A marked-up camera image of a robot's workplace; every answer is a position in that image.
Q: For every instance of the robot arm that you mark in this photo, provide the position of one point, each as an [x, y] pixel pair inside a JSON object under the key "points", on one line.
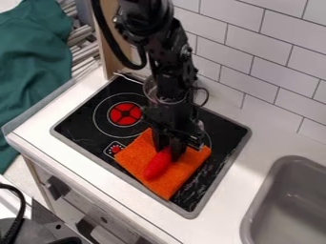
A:
{"points": [[167, 38]]}

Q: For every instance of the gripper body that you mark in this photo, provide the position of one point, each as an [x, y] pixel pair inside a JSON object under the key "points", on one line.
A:
{"points": [[172, 117]]}

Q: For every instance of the silver pot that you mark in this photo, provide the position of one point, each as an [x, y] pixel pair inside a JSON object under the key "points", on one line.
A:
{"points": [[149, 90]]}

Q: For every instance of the red fork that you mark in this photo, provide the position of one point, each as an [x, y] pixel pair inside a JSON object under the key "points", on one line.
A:
{"points": [[156, 166]]}

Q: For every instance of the orange cloth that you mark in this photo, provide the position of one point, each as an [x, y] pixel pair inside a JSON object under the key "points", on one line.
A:
{"points": [[135, 155]]}

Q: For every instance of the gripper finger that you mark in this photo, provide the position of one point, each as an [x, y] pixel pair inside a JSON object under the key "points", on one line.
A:
{"points": [[179, 147], [160, 139]]}

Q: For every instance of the toy stove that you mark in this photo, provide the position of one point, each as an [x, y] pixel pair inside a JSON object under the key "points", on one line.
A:
{"points": [[85, 127]]}

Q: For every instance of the toy sink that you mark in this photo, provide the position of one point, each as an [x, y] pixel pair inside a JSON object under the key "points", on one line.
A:
{"points": [[293, 206]]}

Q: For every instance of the wooden board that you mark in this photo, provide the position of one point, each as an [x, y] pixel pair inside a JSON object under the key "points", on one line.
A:
{"points": [[108, 54]]}

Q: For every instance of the green cloth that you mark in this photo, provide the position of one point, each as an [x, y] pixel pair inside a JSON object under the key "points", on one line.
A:
{"points": [[29, 63]]}

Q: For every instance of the grey metal frame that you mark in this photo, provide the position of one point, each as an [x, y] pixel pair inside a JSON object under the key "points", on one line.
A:
{"points": [[83, 47]]}

